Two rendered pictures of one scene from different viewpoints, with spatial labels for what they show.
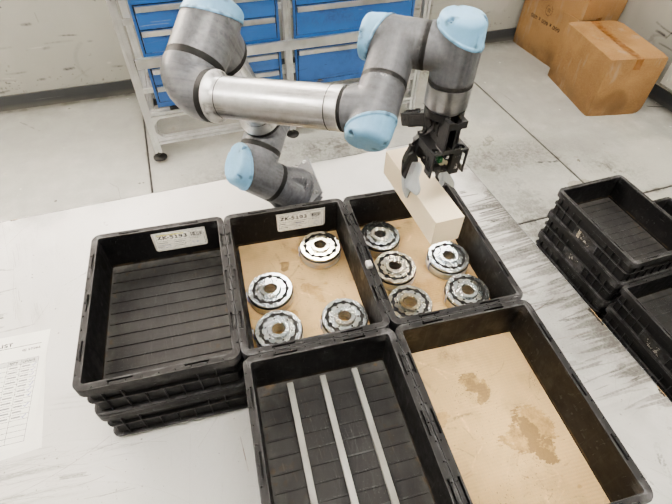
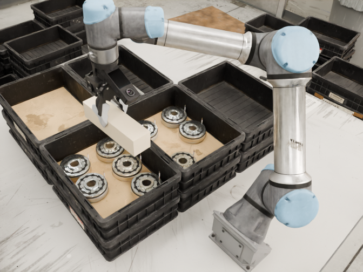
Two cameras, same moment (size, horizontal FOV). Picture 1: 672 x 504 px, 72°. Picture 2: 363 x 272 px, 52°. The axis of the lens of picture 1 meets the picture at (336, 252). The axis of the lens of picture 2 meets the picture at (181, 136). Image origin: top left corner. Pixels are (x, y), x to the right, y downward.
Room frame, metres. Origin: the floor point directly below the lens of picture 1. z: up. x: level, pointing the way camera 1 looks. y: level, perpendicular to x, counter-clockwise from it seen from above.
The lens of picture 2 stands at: (1.59, -0.38, 1.82)
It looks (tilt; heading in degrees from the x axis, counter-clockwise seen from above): 43 degrees down; 153
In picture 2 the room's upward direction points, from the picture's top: 3 degrees clockwise
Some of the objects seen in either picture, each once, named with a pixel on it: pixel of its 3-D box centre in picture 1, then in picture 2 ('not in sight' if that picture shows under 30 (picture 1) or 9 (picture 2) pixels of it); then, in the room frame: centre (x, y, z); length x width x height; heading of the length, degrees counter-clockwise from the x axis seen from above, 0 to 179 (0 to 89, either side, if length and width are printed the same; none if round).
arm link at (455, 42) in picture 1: (455, 48); (101, 22); (0.73, -0.18, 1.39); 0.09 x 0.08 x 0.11; 73
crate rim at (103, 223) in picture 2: (424, 246); (108, 161); (0.75, -0.21, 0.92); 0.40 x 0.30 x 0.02; 16
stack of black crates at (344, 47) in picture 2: not in sight; (317, 58); (-0.18, 1.64, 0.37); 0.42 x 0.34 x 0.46; 20
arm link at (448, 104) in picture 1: (449, 94); (102, 51); (0.73, -0.18, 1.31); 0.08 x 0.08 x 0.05
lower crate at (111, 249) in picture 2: not in sight; (112, 192); (0.75, -0.21, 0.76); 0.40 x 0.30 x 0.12; 16
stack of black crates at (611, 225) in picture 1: (599, 256); not in sight; (1.23, -1.04, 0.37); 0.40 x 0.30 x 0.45; 20
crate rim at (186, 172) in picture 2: (299, 268); (179, 124); (0.67, 0.08, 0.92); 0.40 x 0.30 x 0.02; 16
